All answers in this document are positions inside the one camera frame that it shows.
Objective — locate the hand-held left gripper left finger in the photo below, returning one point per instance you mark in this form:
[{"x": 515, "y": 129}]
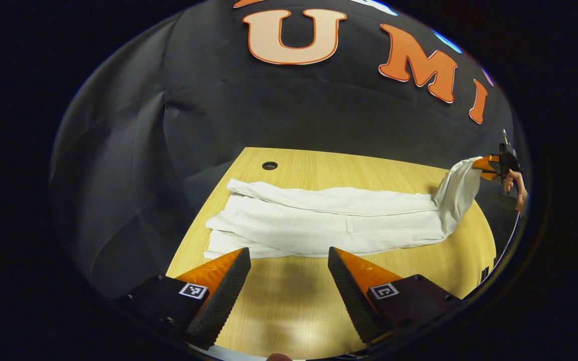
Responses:
[{"x": 224, "y": 296}]

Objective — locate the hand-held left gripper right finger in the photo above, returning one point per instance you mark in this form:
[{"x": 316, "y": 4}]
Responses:
[{"x": 351, "y": 296}]

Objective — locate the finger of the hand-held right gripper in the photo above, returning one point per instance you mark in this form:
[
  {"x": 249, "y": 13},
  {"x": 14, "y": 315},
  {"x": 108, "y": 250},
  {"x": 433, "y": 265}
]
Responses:
[
  {"x": 487, "y": 163},
  {"x": 490, "y": 176}
]

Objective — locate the white jeans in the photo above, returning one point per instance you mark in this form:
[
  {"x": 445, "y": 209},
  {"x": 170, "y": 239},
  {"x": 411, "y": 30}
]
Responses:
[{"x": 319, "y": 220}]

